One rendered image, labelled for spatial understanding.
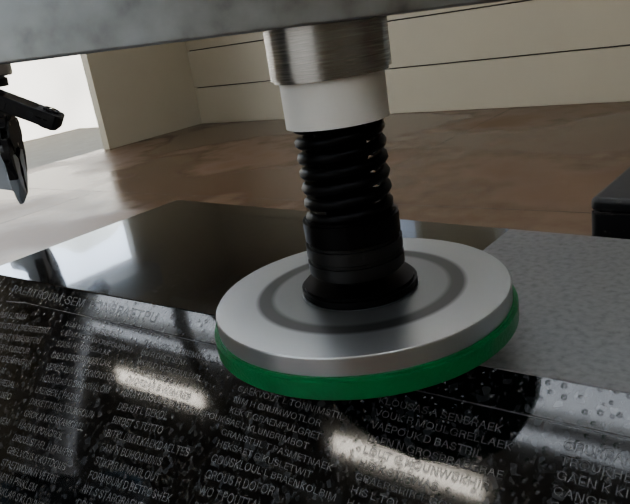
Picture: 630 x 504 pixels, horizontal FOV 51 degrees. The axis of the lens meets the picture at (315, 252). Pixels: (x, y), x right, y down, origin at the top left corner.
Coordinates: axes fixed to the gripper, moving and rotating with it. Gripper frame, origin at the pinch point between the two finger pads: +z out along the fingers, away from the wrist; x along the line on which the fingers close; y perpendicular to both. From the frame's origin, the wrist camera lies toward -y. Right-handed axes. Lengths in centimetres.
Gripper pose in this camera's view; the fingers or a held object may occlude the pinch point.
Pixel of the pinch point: (24, 195)
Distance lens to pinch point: 126.0
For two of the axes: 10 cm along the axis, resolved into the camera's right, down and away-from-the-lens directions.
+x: 1.6, 3.4, -9.3
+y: -9.8, 1.2, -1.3
